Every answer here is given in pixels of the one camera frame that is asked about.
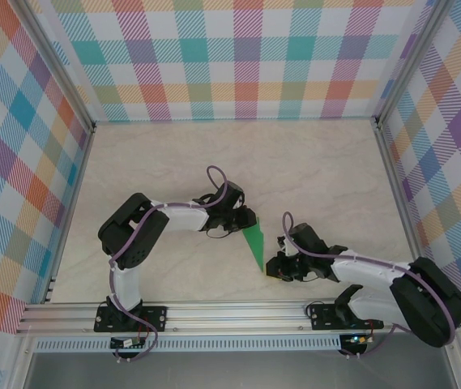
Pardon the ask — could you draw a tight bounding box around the green paper sheet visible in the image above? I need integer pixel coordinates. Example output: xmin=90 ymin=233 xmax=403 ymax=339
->
xmin=241 ymin=216 xmax=266 ymax=274

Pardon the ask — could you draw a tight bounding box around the grey metal shelf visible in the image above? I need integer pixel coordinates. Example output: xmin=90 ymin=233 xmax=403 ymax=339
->
xmin=23 ymin=351 xmax=458 ymax=389

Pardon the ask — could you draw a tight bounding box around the small black circuit board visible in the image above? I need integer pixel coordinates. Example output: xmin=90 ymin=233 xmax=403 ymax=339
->
xmin=109 ymin=337 xmax=147 ymax=350

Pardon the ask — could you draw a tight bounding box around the thin black base wire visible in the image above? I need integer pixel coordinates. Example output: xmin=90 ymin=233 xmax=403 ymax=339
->
xmin=305 ymin=294 xmax=337 ymax=321

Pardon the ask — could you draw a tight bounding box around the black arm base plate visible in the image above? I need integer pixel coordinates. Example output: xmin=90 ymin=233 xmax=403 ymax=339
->
xmin=94 ymin=306 xmax=169 ymax=334
xmin=309 ymin=303 xmax=385 ymax=331

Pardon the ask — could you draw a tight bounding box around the long aluminium mounting rail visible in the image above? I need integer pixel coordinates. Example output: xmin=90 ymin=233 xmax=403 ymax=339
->
xmin=14 ymin=298 xmax=461 ymax=336

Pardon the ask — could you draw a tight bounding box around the slotted grey cable duct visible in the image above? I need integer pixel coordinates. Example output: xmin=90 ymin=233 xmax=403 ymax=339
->
xmin=34 ymin=338 xmax=343 ymax=353

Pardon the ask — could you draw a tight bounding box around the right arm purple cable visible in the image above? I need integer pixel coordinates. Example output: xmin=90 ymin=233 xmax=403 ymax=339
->
xmin=280 ymin=210 xmax=458 ymax=361

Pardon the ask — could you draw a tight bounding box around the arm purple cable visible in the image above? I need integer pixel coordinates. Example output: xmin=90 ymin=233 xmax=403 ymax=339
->
xmin=280 ymin=210 xmax=458 ymax=361
xmin=108 ymin=164 xmax=233 ymax=362

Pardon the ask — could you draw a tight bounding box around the aluminium table side rail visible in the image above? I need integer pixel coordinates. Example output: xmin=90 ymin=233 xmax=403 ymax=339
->
xmin=373 ymin=121 xmax=436 ymax=301
xmin=41 ymin=125 xmax=96 ymax=305

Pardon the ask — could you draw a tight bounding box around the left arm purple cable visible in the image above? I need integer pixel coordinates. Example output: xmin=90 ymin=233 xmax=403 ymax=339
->
xmin=108 ymin=164 xmax=233 ymax=362

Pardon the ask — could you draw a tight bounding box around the aluminium frame leg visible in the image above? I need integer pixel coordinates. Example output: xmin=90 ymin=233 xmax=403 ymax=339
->
xmin=6 ymin=335 xmax=39 ymax=389
xmin=443 ymin=344 xmax=461 ymax=389

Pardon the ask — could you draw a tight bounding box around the aluminium frame post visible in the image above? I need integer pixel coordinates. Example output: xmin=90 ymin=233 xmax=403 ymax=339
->
xmin=373 ymin=0 xmax=452 ymax=133
xmin=18 ymin=0 xmax=96 ymax=134

